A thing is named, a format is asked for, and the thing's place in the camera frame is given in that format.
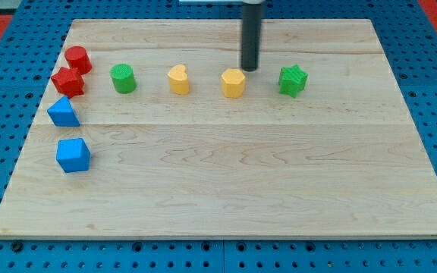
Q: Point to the blue triangle block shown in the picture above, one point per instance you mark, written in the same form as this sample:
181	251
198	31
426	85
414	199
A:
62	113

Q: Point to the blue cube block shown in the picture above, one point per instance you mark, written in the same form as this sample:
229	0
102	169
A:
73	155

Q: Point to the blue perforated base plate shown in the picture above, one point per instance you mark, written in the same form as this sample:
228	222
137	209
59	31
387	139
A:
31	36

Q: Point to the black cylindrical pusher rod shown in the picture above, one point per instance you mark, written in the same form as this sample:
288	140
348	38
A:
251	25

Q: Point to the yellow hexagon block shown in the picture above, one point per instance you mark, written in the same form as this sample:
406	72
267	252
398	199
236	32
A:
233	83

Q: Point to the green cylinder block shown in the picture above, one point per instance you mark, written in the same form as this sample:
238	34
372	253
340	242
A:
123	79

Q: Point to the green star block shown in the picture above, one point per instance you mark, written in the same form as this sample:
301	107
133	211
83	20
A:
292	80

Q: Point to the red star block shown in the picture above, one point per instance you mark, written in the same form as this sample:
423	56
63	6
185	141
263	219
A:
68	81

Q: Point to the yellow heart block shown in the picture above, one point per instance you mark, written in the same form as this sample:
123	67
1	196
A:
178	80

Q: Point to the wooden board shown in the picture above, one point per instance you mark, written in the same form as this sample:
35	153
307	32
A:
341	161

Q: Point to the red cylinder block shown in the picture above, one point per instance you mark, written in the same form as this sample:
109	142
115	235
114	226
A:
77	57

